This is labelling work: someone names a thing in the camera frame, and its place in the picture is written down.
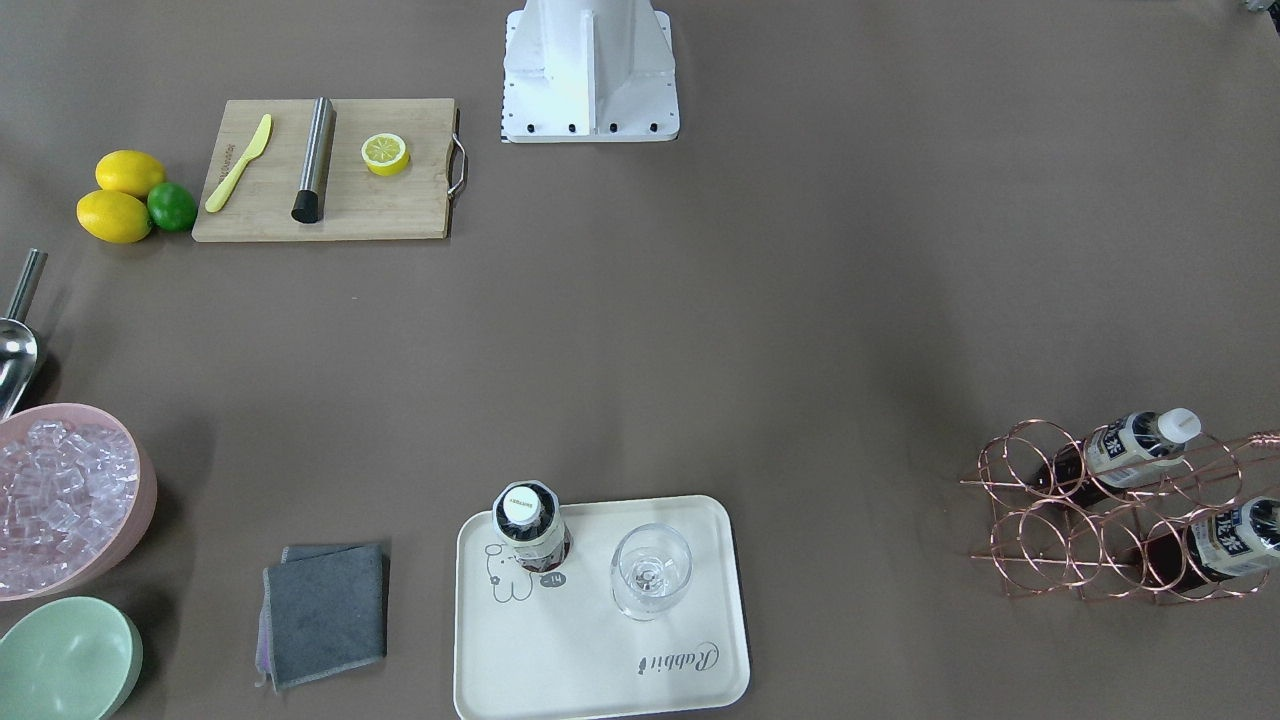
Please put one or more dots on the tea bottle white cap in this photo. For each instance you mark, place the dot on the tea bottle white cap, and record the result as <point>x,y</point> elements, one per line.
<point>528,517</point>

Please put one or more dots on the tea bottle middle slot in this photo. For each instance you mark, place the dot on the tea bottle middle slot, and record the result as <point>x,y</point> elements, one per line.
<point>1131,452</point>

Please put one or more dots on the tea bottle far corner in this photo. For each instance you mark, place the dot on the tea bottle far corner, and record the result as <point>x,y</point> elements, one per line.
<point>1234,543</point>

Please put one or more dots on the clear wine glass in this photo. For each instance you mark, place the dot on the clear wine glass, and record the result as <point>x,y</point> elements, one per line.
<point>651,571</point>

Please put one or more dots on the bamboo cutting board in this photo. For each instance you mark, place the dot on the bamboo cutting board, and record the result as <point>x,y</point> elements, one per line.
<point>414,205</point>

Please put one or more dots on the cream rabbit tray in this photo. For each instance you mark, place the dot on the cream rabbit tray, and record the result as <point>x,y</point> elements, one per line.
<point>556,646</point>

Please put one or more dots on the half lemon slice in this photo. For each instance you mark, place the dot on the half lemon slice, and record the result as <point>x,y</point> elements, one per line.
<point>385,154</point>

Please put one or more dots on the steel muddler black tip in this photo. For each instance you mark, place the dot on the steel muddler black tip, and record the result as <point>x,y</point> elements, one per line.
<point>309,201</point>

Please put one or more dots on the grey folded cloth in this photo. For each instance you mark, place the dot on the grey folded cloth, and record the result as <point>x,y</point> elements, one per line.
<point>323,612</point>

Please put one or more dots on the yellow plastic knife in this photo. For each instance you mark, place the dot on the yellow plastic knife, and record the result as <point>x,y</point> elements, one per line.
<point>252,151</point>

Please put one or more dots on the green lime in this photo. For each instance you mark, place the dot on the green lime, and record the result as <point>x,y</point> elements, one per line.
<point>171,207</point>

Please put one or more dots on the yellow lemon upper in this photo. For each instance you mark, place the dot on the yellow lemon upper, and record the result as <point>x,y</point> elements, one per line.
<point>129,171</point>

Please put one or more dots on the yellow lemon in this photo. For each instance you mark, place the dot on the yellow lemon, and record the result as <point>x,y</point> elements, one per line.
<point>113,216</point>
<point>129,171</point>

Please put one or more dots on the yellow lemon lower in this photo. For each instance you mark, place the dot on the yellow lemon lower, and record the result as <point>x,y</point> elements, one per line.
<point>113,216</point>

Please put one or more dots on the pink bowl with ice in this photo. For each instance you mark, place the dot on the pink bowl with ice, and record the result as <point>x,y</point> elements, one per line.
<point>78,494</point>

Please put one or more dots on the metal ice scoop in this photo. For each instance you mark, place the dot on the metal ice scoop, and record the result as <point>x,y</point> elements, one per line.
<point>20,350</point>

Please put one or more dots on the green bowl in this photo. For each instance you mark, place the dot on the green bowl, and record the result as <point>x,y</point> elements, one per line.
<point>76,658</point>

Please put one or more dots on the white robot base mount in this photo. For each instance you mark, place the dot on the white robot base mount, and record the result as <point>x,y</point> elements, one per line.
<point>589,72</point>

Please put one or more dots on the copper wire bottle basket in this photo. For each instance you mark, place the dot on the copper wire bottle basket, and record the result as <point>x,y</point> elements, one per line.
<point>1133,546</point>

